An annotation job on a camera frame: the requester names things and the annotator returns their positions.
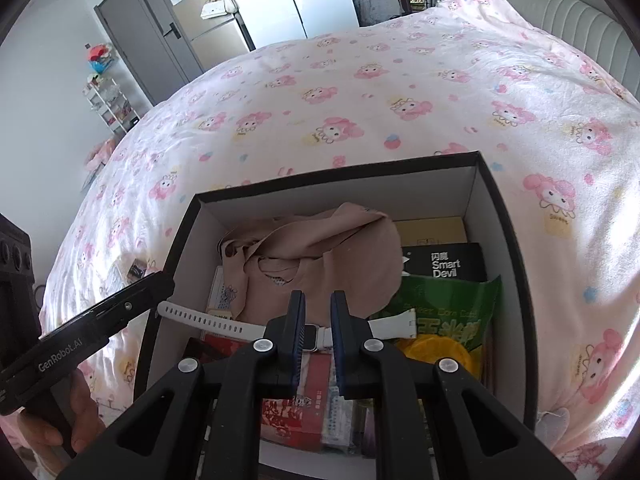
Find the black cardboard box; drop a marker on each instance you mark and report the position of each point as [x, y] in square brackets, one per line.
[515, 285]

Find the beige refrigerator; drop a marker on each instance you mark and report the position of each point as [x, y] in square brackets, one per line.
[215, 40]

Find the person's left hand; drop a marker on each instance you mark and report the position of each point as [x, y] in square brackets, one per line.
[85, 410]

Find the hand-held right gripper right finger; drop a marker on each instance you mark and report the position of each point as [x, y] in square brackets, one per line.
[340, 340]

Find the red printed packet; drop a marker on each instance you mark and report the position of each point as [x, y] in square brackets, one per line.
[295, 420]

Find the clear foil packet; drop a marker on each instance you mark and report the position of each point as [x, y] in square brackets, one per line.
[116, 277]

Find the green snack packet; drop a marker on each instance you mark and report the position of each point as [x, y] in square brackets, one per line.
[450, 305]

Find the white handbag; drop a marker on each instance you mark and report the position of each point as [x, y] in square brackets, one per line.
[217, 10]

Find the white padded headboard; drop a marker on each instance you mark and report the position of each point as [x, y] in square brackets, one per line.
[575, 15]

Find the white shelf rack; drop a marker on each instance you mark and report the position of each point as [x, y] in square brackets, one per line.
[107, 102]

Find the grey door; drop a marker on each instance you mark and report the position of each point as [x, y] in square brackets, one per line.
[145, 35]

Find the pink cloth bag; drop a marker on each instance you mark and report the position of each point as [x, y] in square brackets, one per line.
[325, 260]

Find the pink printed blanket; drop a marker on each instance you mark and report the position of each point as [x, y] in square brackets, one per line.
[400, 85]

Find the small dark packet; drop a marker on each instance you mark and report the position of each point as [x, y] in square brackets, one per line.
[136, 270]

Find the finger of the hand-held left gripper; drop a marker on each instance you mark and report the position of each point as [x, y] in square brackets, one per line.
[145, 292]

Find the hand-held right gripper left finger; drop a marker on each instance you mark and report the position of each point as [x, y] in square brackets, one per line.
[297, 330]

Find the pink patterned cloth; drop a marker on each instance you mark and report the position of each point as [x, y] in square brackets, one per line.
[575, 455]

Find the white printed packet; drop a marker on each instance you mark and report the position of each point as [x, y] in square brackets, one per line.
[345, 420]

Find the tan flat box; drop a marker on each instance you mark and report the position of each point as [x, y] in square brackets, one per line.
[430, 232]

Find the black printed box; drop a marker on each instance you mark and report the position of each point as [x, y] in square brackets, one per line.
[450, 265]

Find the toys on shelf rack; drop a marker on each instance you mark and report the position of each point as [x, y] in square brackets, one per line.
[100, 57]

